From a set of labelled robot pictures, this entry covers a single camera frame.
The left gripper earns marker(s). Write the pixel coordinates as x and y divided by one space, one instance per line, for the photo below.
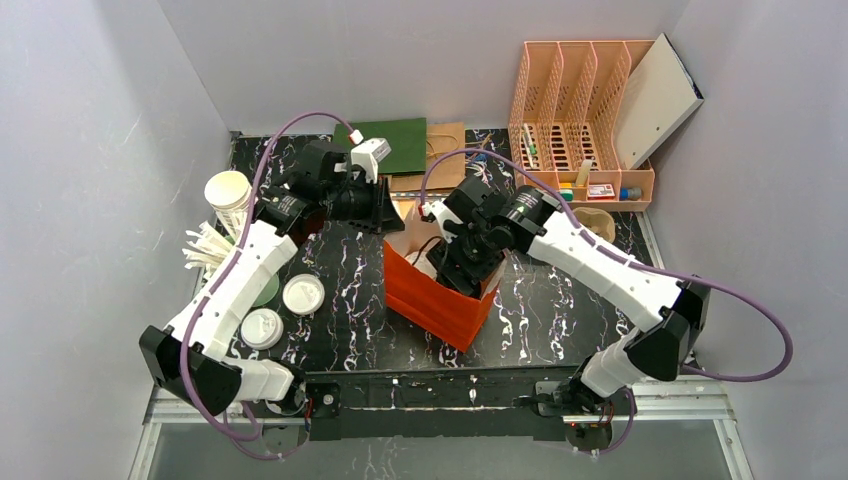
370 203

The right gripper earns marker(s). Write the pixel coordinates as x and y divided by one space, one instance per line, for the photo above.
461 266

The orange paper bag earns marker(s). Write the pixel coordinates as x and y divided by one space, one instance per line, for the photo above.
445 313

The white lids partial stack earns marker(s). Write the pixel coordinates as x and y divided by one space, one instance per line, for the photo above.
303 294

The single white cup lid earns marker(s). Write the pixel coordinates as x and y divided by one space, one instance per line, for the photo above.
420 261

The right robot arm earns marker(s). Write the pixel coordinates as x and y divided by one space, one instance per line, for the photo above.
667 314

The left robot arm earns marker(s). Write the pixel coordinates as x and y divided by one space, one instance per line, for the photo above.
189 356

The green paper bag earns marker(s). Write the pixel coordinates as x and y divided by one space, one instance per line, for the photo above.
407 139

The stack of pulp cup carriers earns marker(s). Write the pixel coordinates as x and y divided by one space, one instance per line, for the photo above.
598 221

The red small box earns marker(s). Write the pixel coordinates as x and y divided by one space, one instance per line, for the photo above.
597 192

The tall stack paper cups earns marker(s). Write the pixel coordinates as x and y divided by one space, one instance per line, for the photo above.
229 194

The green cup of straws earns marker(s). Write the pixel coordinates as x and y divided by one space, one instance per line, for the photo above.
208 248

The white cup lids stack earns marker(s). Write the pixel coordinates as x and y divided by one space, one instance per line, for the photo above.
261 329

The pink desk file organizer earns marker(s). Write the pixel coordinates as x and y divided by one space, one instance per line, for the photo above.
562 119

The white board panel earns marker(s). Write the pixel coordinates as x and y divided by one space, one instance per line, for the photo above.
660 95

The metal base rail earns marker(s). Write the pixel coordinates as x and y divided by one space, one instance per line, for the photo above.
470 423

